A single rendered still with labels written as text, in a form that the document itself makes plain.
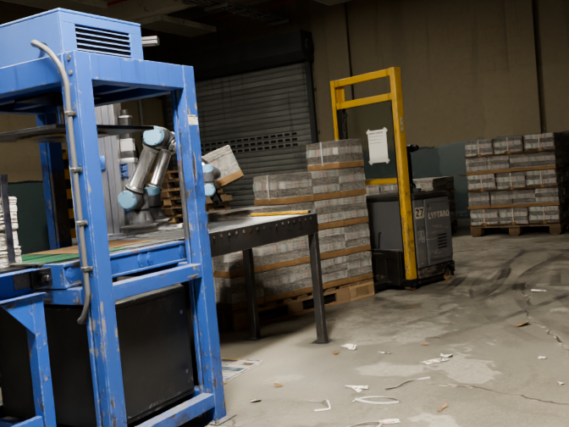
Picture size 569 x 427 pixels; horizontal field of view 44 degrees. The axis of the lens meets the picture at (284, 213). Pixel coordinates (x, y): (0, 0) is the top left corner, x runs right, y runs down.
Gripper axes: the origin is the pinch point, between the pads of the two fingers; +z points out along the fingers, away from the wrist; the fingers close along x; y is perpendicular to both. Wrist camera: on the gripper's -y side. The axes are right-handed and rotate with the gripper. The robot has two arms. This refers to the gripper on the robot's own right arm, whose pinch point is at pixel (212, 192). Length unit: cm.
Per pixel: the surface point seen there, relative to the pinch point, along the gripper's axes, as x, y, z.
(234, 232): -5, -23, -96
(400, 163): -143, -47, 120
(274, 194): -38, -22, 76
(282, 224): -30, -34, -57
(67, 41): 15, 76, -179
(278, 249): -21, -58, 59
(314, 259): -39, -64, -26
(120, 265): 38, -10, -169
